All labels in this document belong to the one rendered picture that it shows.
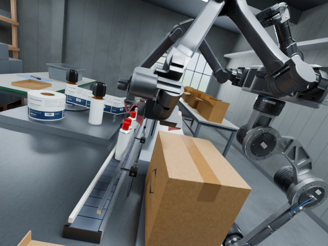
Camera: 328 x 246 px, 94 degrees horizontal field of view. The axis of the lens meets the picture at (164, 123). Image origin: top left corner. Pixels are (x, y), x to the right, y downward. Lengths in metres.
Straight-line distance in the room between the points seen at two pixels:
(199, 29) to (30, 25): 6.12
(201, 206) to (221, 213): 0.07
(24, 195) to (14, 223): 0.11
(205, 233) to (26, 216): 0.55
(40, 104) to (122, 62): 4.50
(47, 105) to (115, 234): 0.86
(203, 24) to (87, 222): 0.70
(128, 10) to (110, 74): 1.94
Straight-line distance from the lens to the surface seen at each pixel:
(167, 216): 0.49
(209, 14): 0.62
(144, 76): 0.37
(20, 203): 0.75
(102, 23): 5.75
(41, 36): 6.32
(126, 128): 0.75
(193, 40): 0.50
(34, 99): 1.21
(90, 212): 0.62
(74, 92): 1.47
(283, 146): 1.05
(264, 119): 1.01
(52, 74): 3.07
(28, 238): 0.62
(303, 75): 0.64
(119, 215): 0.68
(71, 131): 1.09
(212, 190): 0.46
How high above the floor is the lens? 1.35
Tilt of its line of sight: 18 degrees down
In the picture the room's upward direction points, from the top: 16 degrees clockwise
